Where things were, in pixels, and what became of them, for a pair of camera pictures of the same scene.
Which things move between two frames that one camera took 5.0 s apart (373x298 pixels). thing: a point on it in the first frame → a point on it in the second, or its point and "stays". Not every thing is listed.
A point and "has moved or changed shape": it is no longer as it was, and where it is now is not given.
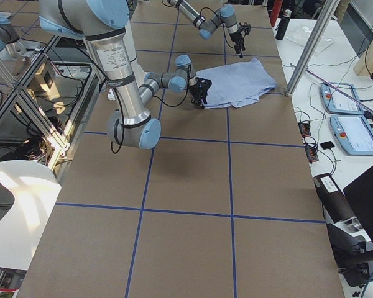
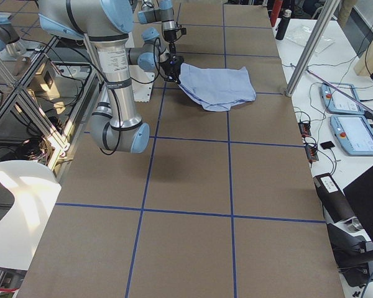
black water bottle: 282,27 stays
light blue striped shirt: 237,84 has moved or changed shape
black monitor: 367,194 stays
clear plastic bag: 301,34 stays
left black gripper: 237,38 → 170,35
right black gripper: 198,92 → 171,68
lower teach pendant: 355,135 stays
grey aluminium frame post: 329,9 stays
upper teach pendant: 337,100 stays
